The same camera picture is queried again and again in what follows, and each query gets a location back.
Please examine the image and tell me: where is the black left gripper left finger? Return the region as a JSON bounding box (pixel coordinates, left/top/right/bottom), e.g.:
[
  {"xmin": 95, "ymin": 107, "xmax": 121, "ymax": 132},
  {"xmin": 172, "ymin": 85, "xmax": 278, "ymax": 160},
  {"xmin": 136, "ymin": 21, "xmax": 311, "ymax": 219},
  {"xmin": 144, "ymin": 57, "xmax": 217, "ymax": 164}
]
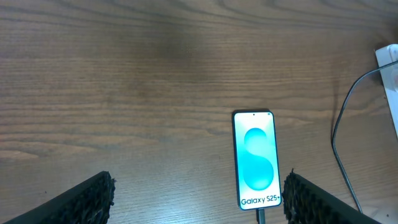
[{"xmin": 5, "ymin": 171, "xmax": 116, "ymax": 224}]

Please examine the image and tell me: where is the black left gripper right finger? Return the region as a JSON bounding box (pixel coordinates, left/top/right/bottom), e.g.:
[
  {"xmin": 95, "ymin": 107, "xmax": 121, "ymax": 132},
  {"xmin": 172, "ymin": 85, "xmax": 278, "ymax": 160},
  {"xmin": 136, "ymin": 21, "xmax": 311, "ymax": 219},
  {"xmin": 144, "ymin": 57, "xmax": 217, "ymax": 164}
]
[{"xmin": 282, "ymin": 172, "xmax": 379, "ymax": 224}]

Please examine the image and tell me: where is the black charger cable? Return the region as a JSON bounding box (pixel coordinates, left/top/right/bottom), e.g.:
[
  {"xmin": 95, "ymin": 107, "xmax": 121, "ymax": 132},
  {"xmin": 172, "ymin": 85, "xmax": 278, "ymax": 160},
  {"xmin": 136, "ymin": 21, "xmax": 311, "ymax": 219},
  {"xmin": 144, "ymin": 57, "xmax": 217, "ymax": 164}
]
[{"xmin": 255, "ymin": 60, "xmax": 398, "ymax": 224}]

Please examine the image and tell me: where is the blue Galaxy smartphone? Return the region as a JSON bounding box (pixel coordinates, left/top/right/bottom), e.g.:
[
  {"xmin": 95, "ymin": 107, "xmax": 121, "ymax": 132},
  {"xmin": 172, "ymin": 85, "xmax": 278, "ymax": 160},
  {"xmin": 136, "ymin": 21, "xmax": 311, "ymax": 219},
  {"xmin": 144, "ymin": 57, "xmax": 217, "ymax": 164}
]
[{"xmin": 231, "ymin": 109, "xmax": 282, "ymax": 210}]

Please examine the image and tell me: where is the white charger plug adapter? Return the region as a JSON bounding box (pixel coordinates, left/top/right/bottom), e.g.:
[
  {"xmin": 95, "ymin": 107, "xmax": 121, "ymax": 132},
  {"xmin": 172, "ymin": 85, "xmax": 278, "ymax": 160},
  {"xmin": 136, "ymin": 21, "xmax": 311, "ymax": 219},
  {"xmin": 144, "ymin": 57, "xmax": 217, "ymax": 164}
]
[{"xmin": 375, "ymin": 44, "xmax": 397, "ymax": 91}]

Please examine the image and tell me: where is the white power strip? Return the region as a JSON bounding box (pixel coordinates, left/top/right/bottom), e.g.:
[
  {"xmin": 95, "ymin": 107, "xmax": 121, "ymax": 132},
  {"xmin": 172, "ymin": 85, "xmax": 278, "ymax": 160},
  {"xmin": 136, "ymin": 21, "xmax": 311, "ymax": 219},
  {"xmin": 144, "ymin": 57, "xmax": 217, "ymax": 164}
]
[{"xmin": 384, "ymin": 76, "xmax": 397, "ymax": 133}]

